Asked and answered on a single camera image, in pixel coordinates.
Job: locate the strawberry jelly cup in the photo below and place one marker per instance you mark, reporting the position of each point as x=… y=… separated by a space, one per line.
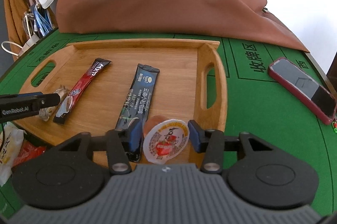
x=164 y=139

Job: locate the red black coffee stick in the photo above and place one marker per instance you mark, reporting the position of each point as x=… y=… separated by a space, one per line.
x=76 y=92

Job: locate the white flower cake packet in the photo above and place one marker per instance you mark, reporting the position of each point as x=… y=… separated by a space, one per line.
x=10 y=150

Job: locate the red cased smartphone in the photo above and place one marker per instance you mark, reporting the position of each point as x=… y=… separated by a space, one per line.
x=306 y=89

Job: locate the orange hanging coat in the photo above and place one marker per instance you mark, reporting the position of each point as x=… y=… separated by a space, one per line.
x=14 y=13

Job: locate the blue striped bag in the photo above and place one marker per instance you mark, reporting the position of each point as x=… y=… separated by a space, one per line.
x=42 y=20

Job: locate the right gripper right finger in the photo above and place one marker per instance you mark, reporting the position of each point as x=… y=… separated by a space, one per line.
x=208 y=147

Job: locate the wooden serving tray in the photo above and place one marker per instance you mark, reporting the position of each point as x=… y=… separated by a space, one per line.
x=191 y=84

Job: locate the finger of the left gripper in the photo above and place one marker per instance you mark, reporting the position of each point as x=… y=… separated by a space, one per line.
x=42 y=98

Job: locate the clear nougat candy packet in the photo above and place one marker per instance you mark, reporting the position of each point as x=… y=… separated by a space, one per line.
x=53 y=103

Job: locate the pink cake packet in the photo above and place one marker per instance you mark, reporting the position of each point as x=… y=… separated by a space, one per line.
x=28 y=151

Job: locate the white paper bag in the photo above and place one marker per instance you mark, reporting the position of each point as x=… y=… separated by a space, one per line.
x=31 y=41

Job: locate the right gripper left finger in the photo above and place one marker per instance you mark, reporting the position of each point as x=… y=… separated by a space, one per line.
x=122 y=146

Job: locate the black coffee stick sachet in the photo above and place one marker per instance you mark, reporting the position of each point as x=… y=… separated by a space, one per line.
x=138 y=99

